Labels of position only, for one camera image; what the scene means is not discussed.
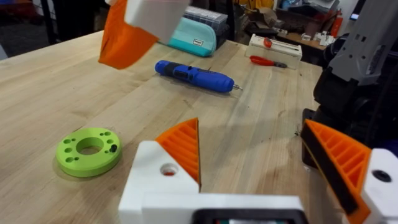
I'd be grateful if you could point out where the white orange left gripper right finger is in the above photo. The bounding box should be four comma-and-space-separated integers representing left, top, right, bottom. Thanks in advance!
300, 119, 398, 224

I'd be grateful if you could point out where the green disc with holes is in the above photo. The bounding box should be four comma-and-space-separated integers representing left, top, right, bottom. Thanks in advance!
55, 127, 123, 179

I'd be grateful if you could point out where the red fire extinguisher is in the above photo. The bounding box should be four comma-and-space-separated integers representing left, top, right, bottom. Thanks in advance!
329, 8, 345, 39

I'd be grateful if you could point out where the white orange left gripper left finger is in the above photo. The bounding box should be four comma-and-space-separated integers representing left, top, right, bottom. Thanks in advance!
118, 117, 201, 224

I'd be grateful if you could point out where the grey plastic organizer box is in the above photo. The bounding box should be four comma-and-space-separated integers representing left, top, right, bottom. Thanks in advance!
182, 5, 230, 47

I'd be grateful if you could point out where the white box with rails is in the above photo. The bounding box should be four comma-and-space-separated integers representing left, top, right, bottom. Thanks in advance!
244, 33, 303, 70

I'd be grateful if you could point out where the teal soft zip bag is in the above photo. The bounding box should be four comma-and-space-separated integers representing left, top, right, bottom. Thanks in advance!
161, 16, 218, 58

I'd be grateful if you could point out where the finger of the white orange right gripper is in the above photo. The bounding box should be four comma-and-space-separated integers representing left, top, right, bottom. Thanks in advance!
98, 0, 191, 70

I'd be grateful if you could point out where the red-handled hand tool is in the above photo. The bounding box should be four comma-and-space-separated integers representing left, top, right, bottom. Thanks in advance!
249, 55, 289, 69

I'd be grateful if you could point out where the blue electric screwdriver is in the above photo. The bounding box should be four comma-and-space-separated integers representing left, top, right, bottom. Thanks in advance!
154, 59, 244, 94

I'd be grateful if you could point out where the wooden side desk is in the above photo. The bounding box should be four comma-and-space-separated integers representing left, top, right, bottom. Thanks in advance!
275, 30, 328, 52

